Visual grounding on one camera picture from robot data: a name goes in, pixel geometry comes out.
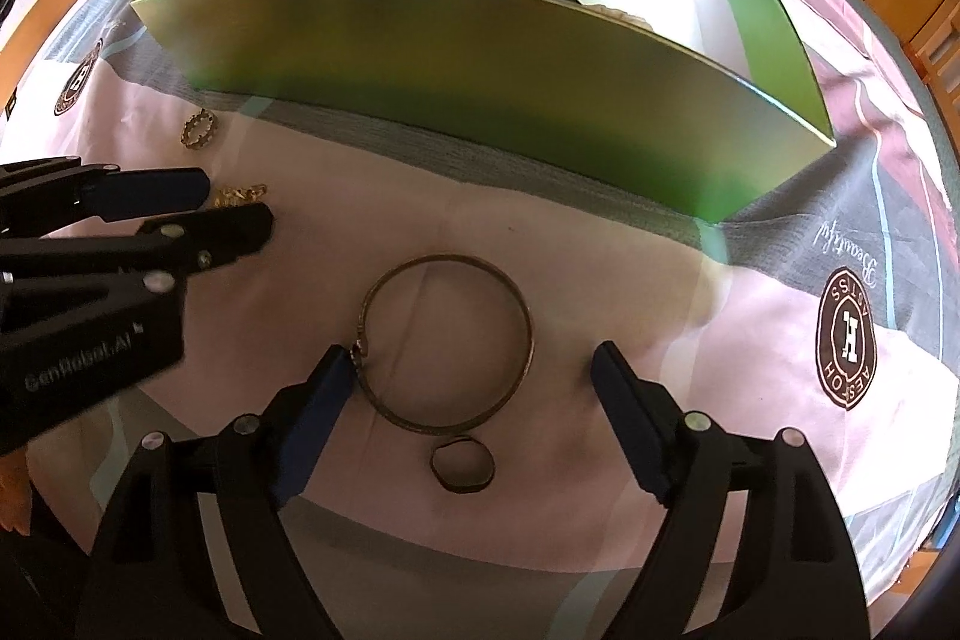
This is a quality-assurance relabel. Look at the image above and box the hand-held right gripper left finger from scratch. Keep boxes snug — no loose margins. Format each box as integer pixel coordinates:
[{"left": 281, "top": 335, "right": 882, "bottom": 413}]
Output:
[{"left": 75, "top": 345, "right": 353, "bottom": 640}]

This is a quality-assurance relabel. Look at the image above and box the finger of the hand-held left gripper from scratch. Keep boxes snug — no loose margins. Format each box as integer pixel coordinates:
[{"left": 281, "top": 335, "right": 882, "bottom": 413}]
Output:
[
  {"left": 0, "top": 203, "right": 275, "bottom": 283},
  {"left": 0, "top": 158, "right": 211, "bottom": 236}
]

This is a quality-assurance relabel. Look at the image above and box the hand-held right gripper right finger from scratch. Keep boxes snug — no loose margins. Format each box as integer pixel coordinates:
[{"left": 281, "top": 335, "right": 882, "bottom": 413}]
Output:
[{"left": 590, "top": 344, "right": 871, "bottom": 640}]

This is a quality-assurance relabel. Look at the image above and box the gold chain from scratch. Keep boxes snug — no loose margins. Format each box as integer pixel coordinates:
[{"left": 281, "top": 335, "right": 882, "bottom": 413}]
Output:
[{"left": 212, "top": 183, "right": 269, "bottom": 208}]

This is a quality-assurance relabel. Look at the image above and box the brown beaded bracelet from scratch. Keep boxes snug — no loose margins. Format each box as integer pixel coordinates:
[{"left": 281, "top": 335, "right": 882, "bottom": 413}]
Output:
[{"left": 181, "top": 109, "right": 221, "bottom": 151}]

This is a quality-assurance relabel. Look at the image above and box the dark metal ring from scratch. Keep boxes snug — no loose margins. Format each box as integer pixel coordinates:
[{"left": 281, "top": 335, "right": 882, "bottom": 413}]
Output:
[{"left": 430, "top": 435, "right": 497, "bottom": 495}]

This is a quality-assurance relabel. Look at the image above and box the bronze metal bangle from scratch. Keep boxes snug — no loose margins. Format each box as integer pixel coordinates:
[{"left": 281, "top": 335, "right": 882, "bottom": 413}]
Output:
[{"left": 361, "top": 254, "right": 536, "bottom": 437}]

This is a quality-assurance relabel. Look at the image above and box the green cardboard box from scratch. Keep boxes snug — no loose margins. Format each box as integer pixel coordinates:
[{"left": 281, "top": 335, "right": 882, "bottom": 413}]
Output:
[{"left": 129, "top": 0, "right": 837, "bottom": 226}]

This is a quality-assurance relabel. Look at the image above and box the wooden footboard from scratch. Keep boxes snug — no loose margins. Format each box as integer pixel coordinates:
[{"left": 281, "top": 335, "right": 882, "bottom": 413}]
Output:
[{"left": 900, "top": 21, "right": 960, "bottom": 112}]

